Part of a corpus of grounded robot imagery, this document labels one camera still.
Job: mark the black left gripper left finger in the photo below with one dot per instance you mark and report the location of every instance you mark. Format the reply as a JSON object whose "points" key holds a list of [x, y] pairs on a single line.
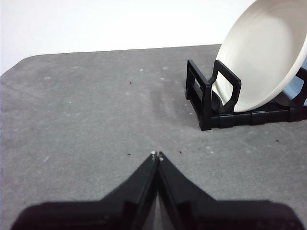
{"points": [[100, 213]]}

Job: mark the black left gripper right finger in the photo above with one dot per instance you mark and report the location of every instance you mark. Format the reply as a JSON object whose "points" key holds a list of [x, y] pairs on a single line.
{"points": [[216, 215]]}

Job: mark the black plate rack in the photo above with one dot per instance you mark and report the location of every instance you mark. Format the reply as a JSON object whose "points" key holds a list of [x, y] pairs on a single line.
{"points": [[227, 121]]}

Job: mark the pale yellow cream plate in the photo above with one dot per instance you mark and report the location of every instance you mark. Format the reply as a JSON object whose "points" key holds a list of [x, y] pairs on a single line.
{"points": [[259, 48]]}

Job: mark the light blue plate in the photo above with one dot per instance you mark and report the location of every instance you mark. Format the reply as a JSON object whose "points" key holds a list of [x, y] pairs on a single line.
{"points": [[293, 91]]}

